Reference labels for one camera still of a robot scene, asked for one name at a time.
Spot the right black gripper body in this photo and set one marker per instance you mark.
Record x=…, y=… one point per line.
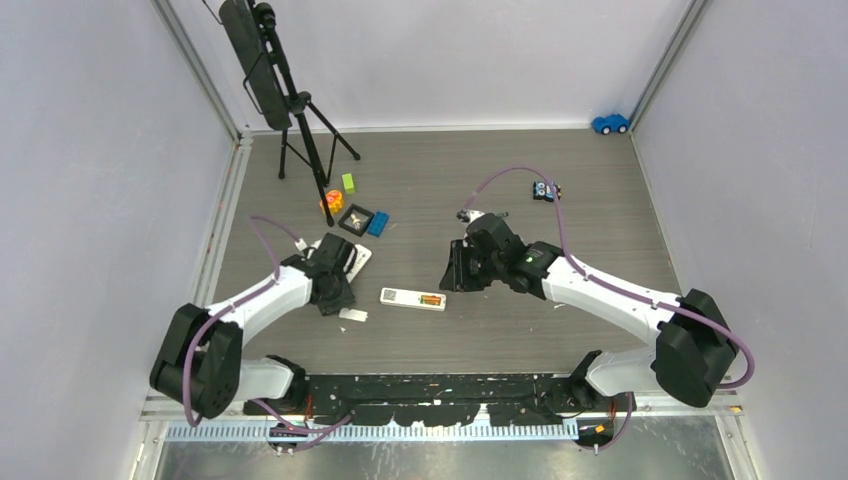
x=472, y=272

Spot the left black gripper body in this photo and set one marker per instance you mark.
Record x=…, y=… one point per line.
x=340, y=297

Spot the long white remote control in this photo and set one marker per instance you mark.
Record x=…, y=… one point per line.
x=407, y=298

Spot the short white remote control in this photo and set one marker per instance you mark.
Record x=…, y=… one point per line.
x=359, y=258

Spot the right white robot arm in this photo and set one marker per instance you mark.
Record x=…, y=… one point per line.
x=687, y=348

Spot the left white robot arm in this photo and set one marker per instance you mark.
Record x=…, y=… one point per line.
x=200, y=363

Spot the blue lego brick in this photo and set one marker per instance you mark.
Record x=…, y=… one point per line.
x=377, y=224

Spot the small blue robot toy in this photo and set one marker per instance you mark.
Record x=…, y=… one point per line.
x=546, y=191

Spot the black square tray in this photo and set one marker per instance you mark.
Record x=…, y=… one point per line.
x=356, y=220

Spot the orange toy block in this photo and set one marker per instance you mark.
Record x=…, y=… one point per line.
x=335, y=201

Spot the green toy block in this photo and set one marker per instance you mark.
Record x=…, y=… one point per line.
x=348, y=183

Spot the black tripod stand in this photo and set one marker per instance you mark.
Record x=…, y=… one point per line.
x=297, y=102

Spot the blue toy car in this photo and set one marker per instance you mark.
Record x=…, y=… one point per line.
x=614, y=123

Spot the black light panel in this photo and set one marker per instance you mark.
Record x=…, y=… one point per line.
x=246, y=36

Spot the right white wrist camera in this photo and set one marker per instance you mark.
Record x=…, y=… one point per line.
x=469, y=216

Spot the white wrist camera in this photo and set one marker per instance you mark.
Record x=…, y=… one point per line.
x=469, y=216
x=307, y=250

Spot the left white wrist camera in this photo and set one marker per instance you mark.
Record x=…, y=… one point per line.
x=307, y=250

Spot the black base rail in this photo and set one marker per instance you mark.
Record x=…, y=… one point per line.
x=439, y=400

